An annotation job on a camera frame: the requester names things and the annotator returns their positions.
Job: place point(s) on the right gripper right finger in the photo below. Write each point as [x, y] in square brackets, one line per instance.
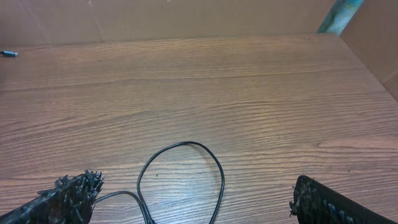
[315, 203]

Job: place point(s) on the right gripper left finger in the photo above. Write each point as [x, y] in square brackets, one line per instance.
[72, 200]

